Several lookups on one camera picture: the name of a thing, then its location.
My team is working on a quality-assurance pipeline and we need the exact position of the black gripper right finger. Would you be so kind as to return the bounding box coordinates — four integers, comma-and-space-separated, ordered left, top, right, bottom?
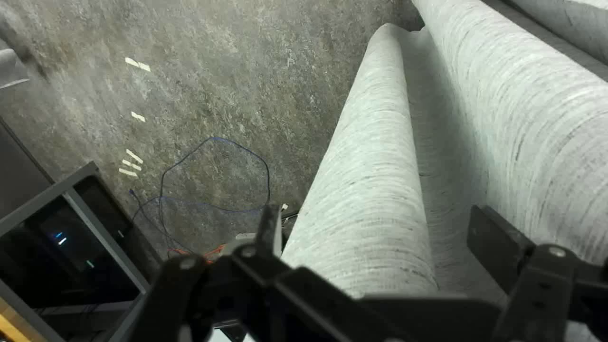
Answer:
466, 203, 608, 342

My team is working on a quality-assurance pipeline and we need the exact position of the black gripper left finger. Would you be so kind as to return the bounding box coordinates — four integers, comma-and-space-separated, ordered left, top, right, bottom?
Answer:
122, 203, 396, 342

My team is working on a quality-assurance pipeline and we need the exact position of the grey fabric sofa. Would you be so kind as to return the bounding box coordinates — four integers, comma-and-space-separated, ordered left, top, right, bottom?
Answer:
282, 0, 608, 342

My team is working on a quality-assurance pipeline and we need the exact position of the yellow object edge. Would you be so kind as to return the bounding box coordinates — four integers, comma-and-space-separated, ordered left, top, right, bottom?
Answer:
0, 302, 40, 342

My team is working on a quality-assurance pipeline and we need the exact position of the thin black cable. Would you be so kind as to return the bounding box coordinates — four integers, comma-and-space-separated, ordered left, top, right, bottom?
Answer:
130, 135, 274, 245

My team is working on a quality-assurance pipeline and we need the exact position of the black metal frame cart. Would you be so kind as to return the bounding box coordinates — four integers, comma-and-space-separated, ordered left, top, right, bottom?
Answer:
0, 116, 164, 342

